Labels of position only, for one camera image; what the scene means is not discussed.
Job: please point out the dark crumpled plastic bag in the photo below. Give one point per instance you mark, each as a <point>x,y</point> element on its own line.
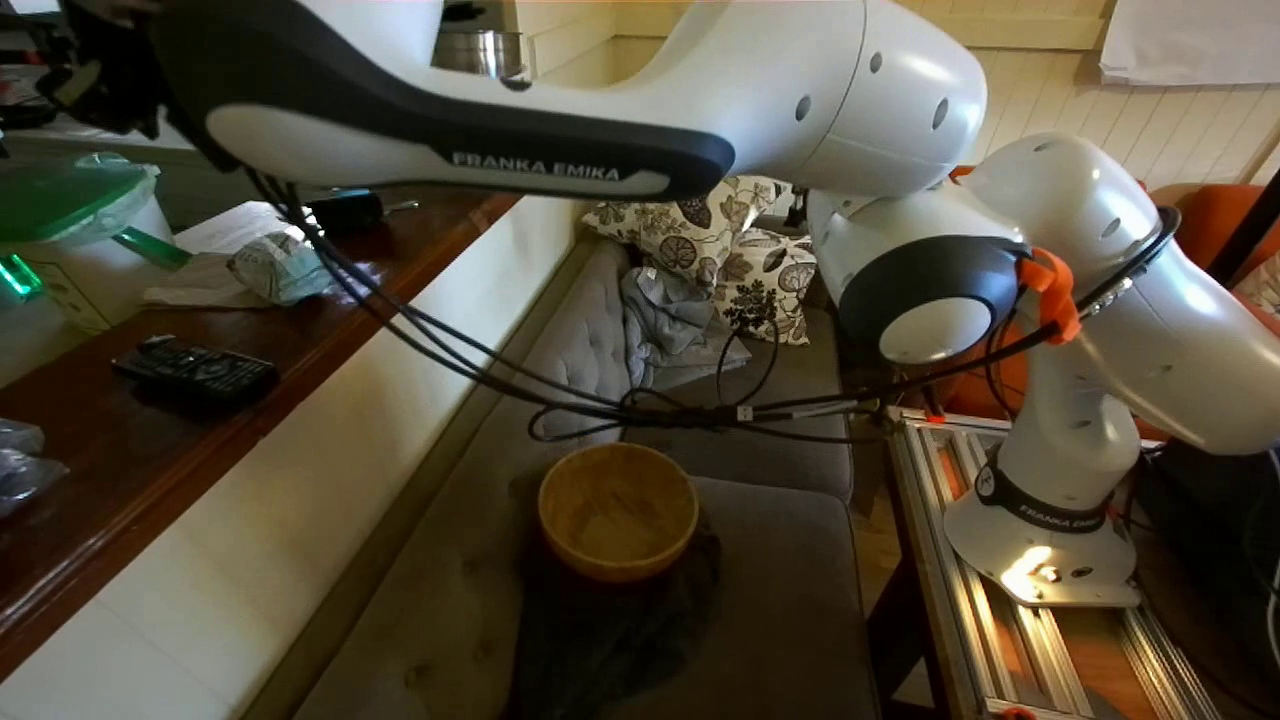
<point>27,467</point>

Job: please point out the white crumpled cloth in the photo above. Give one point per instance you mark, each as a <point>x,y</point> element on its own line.
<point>274,265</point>

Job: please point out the grey tufted sofa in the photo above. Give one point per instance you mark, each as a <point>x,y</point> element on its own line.
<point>774,584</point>

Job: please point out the yellow wooden bowl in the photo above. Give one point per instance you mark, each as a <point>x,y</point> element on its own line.
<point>617,520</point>

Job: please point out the aluminium frame robot table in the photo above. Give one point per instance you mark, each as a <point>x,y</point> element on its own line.
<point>1067,654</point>

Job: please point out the black remote control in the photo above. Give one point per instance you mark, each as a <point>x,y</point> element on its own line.
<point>197,375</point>

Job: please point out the white container green lid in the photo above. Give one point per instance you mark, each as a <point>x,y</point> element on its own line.
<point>64,255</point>

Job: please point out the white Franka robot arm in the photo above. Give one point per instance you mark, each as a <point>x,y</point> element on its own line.
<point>801,95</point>

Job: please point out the dark grey cloth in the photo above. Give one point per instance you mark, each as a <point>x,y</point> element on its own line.
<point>601,640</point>

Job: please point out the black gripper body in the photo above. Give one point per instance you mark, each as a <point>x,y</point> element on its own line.
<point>105,60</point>

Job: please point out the brown wooden counter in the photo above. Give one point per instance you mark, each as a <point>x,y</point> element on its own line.
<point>120,455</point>

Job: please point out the stainless steel pot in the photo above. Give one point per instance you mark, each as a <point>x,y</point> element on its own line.
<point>480,50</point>

